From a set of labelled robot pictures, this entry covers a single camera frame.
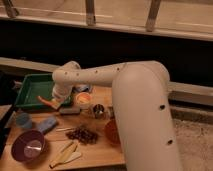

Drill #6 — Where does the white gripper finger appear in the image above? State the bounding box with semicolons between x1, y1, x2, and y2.
51;99;62;110

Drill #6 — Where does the red chili pepper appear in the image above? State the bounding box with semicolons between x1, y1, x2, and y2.
37;96;54;107

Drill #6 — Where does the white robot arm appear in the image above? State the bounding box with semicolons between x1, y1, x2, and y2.
52;61;183;171

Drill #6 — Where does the white cup with orange inside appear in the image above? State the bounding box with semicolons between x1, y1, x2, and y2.
75;92;91;109

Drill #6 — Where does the blue plastic cup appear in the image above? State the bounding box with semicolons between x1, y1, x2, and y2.
15;113;32;129

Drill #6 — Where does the grey rectangular block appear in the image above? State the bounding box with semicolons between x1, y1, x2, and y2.
59;107;80;115

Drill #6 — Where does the light blue cloth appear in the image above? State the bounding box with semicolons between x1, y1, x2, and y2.
74;84;92;93

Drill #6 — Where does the blue sponge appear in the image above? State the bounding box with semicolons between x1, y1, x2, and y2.
36;116;57;134

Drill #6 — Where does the white stick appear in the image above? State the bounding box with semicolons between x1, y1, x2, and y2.
55;127;75;132

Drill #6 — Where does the green plastic tray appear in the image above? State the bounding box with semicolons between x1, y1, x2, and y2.
13;73;74;110

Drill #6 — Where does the wooden cutting board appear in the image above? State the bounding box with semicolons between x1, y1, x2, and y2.
0;84;126;171

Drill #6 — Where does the pile of brown nuts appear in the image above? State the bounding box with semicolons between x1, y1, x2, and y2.
66;125;98;145

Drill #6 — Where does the purple bowl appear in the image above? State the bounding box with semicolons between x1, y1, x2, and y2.
11;130;45;163

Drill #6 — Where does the small metal can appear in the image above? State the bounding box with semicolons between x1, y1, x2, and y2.
108;106;115;119

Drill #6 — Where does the orange bowl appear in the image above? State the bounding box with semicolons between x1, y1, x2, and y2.
104;119;120;145

